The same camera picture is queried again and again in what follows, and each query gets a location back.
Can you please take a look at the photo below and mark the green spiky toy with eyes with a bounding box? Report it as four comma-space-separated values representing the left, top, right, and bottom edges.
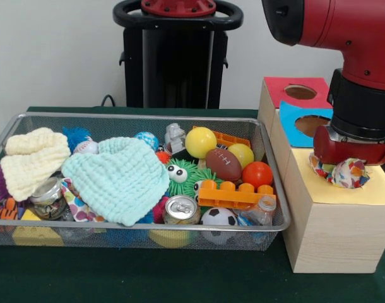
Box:
165, 157, 212, 198

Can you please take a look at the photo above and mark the orange ball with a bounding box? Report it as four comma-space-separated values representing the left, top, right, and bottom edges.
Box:
242, 161, 274, 189

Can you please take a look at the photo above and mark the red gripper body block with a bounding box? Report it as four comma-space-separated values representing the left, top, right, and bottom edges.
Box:
312, 125, 385, 166

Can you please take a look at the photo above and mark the clear plastic bottle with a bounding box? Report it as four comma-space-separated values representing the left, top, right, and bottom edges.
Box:
238, 195, 277, 227

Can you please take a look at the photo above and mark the wooden box with three holes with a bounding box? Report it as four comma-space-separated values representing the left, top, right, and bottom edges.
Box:
257, 76, 385, 274

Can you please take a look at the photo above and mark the dark green tablecloth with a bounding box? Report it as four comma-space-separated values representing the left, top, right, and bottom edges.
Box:
0, 106, 385, 303

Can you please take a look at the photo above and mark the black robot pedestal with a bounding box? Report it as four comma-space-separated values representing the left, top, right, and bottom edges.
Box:
112, 0, 244, 110

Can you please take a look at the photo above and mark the metal mesh bin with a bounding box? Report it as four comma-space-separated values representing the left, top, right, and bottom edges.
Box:
0, 112, 291, 252

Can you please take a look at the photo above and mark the orange toy building brick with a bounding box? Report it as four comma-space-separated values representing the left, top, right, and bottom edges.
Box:
198, 179, 277, 209

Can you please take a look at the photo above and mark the mint green knitted cloth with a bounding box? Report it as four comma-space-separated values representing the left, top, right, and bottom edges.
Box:
61, 137, 170, 227

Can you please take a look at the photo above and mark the white cloth with colourful spots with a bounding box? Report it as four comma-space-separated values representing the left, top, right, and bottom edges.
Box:
308, 153, 371, 189

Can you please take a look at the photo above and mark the silver drink can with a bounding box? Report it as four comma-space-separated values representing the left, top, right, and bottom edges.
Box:
163, 194, 201, 225

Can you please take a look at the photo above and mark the large yellow ball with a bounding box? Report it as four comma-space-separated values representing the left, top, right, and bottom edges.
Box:
184, 126, 218, 159

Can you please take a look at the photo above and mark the cream knitted cloth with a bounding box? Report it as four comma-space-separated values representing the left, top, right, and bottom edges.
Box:
0, 127, 72, 202

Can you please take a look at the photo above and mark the small soccer ball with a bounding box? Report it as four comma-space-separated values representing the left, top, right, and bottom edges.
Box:
201, 207, 238, 227

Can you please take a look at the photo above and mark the brown toy football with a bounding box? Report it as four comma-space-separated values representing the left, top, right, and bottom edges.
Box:
205, 147, 243, 182

